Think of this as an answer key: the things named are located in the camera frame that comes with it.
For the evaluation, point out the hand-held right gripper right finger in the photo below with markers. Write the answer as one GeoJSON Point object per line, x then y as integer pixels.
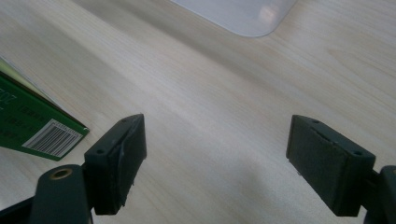
{"type": "Point", "coordinates": [323, 165]}

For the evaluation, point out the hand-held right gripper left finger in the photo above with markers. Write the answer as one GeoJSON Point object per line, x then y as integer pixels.
{"type": "Point", "coordinates": [115, 165]}

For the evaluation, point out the translucent plastic container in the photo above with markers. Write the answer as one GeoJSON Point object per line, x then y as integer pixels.
{"type": "Point", "coordinates": [243, 15]}

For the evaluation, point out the green cardboard box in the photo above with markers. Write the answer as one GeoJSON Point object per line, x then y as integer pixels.
{"type": "Point", "coordinates": [28, 121]}

